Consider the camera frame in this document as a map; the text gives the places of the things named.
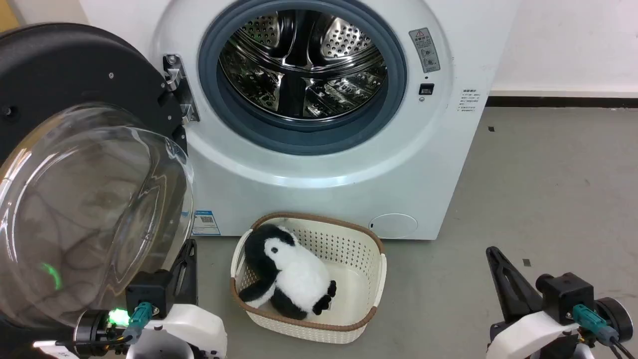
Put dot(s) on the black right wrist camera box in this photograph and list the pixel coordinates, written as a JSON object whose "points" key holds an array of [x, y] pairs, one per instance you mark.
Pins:
{"points": [[565, 294]]}

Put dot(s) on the black door latch slot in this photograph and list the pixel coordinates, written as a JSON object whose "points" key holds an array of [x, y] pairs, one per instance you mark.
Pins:
{"points": [[426, 89]]}

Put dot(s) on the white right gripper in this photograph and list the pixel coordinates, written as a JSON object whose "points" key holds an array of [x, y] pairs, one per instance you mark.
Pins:
{"points": [[528, 336]]}

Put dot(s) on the black wall baseboard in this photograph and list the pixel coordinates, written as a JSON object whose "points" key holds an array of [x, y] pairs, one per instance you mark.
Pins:
{"points": [[563, 101]]}

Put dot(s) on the black white panda plush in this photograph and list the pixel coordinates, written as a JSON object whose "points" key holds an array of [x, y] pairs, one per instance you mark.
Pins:
{"points": [[294, 274]]}

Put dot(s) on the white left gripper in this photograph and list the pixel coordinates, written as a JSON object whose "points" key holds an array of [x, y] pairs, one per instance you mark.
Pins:
{"points": [[192, 329]]}

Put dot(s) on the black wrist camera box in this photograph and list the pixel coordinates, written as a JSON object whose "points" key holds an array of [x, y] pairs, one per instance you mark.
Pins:
{"points": [[148, 291], [565, 294]]}

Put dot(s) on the round white filter cover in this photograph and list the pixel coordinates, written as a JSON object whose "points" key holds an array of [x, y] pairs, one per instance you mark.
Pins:
{"points": [[393, 225]]}

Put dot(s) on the small printed text label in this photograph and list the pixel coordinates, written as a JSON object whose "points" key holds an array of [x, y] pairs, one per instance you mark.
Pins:
{"points": [[470, 100]]}

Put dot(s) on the white front-load washing machine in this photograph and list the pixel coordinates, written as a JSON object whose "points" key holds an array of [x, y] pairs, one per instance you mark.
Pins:
{"points": [[349, 189]]}

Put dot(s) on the metal door hinge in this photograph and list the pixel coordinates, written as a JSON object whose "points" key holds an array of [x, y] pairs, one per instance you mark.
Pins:
{"points": [[178, 85]]}

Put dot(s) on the cream plastic laundry basket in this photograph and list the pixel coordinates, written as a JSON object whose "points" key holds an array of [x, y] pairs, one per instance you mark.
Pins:
{"points": [[356, 259]]}

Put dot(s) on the grey warning sticker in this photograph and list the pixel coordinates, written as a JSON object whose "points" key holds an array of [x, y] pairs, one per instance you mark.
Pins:
{"points": [[424, 50]]}

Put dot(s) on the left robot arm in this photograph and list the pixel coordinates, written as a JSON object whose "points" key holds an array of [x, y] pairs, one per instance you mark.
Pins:
{"points": [[92, 329]]}

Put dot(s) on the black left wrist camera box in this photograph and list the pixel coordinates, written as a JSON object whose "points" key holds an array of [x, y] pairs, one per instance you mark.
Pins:
{"points": [[148, 291]]}

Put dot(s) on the blue white energy label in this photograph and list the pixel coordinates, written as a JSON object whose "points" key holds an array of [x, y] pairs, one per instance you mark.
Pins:
{"points": [[205, 223]]}

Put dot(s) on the stainless steel washer drum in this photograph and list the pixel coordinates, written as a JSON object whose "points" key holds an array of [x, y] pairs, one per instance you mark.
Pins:
{"points": [[304, 62]]}

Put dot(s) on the yellow wooden panel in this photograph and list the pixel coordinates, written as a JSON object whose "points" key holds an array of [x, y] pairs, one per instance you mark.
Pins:
{"points": [[7, 14]]}

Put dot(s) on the black round glass washer door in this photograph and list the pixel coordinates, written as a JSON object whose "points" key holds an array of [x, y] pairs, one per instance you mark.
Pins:
{"points": [[75, 149]]}

